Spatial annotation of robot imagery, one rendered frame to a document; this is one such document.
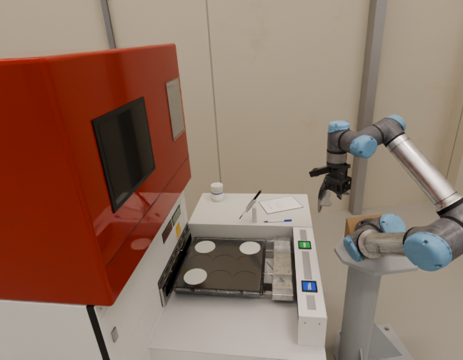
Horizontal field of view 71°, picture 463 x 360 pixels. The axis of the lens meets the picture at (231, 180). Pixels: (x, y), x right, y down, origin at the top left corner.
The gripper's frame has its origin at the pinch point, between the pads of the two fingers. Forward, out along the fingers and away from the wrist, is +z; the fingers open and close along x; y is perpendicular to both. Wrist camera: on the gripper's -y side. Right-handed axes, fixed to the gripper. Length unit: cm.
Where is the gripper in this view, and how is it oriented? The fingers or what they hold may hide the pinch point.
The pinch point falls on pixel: (328, 205)
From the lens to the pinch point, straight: 139.3
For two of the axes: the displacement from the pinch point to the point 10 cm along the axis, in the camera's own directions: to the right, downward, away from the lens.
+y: 6.4, 2.8, -7.2
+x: 7.7, -3.1, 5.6
